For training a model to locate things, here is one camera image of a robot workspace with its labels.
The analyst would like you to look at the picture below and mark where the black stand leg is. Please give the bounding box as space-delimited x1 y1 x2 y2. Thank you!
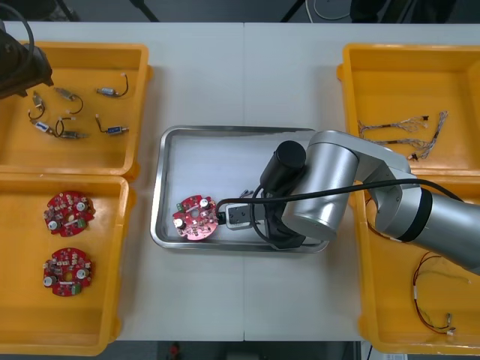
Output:
130 0 161 23
279 0 307 23

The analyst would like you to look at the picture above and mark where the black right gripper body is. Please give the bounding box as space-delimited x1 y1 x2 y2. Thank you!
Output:
262 209 305 251

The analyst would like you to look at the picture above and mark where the round red circuit board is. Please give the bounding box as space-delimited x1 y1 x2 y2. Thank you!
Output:
172 193 220 241
43 190 95 238
42 247 94 297

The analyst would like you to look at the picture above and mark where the yellow-orange plastic bin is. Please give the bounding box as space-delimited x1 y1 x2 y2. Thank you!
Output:
0 40 154 182
336 43 480 178
0 172 138 357
346 174 480 356

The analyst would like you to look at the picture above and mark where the white floor cable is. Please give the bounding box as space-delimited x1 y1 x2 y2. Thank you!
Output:
305 0 363 21

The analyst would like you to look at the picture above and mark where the grey solenoid with black cable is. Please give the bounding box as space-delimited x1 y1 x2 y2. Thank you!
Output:
96 73 129 99

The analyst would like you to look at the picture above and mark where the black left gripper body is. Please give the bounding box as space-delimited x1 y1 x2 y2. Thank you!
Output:
22 43 55 89

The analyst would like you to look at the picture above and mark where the blue label solenoid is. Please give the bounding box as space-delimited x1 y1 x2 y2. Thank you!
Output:
94 114 131 137

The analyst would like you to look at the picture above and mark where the steel tray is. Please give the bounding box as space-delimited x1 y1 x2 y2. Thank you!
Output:
149 125 331 254

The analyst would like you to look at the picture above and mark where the pale label solenoid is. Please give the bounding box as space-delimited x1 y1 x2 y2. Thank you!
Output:
55 116 91 140

